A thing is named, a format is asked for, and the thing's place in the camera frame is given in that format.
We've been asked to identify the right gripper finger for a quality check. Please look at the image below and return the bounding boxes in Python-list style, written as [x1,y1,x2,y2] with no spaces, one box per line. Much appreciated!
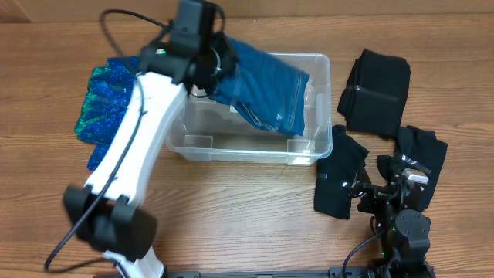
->
[380,156,403,183]
[349,164,371,198]

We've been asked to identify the blue denim jeans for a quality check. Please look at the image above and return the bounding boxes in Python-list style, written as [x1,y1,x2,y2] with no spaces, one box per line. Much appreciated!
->
[206,38,310,136]

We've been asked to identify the shiny blue sequin fabric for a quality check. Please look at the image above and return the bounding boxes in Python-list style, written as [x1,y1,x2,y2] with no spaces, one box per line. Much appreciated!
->
[74,56,139,170]

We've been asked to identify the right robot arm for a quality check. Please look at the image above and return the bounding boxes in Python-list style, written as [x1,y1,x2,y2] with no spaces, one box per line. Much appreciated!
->
[341,154,435,278]

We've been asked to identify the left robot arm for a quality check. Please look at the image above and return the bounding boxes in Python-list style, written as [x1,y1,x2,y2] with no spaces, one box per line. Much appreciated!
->
[63,1,239,277]

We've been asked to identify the black taped garment right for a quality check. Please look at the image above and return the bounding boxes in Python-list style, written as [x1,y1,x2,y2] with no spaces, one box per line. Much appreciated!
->
[377,125,448,212]

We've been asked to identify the clear plastic storage bin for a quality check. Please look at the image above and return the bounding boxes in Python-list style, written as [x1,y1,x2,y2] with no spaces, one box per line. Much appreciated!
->
[165,53,333,166]

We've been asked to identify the large folded black garment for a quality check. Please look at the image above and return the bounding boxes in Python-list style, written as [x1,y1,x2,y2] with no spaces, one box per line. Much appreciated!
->
[337,49,411,139]

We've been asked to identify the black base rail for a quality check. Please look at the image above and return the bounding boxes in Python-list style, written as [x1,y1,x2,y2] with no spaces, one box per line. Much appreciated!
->
[161,266,437,278]

